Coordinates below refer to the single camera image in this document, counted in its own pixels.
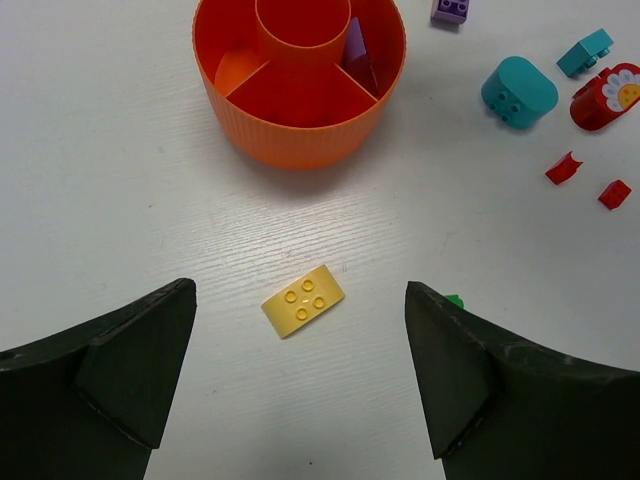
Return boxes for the green small lego piece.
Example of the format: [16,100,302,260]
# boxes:
[445,294,465,308]

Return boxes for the small teal lego brick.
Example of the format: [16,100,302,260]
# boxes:
[556,28,614,78]

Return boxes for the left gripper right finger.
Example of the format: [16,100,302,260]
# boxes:
[405,282,639,479]

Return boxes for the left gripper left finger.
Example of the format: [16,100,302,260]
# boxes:
[1,278,197,479]

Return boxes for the yellow lego brick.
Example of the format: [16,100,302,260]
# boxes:
[261,265,345,339]

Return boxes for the teal rounded lego brick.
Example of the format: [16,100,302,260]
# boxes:
[480,56,559,130]

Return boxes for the purple lego brick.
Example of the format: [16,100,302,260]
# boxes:
[431,0,469,25]
[341,17,371,81]

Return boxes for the red arch lego piece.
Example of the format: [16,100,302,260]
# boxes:
[544,151,583,186]

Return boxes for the small red lego brick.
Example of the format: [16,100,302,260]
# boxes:
[598,179,632,210]

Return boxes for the red flower lego brick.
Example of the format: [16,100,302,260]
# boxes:
[569,63,639,132]

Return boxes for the orange divided round container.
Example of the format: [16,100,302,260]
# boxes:
[192,1,407,170]

